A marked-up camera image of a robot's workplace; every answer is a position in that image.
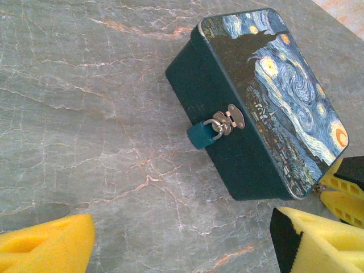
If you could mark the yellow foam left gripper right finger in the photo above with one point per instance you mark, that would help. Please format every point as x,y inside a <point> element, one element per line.
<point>327,247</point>

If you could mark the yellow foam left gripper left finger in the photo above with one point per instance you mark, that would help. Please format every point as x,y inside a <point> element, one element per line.
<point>42,247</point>

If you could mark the silver hasp latch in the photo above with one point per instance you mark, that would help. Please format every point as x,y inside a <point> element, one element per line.
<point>236,116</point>

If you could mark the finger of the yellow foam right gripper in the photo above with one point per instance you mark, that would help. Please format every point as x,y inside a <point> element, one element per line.
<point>341,182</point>
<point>347,206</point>

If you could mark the starry night print tin box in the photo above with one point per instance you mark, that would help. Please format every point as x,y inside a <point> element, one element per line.
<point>256,85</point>

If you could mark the small teal padlock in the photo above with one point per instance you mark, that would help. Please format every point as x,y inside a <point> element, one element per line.
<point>199,137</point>

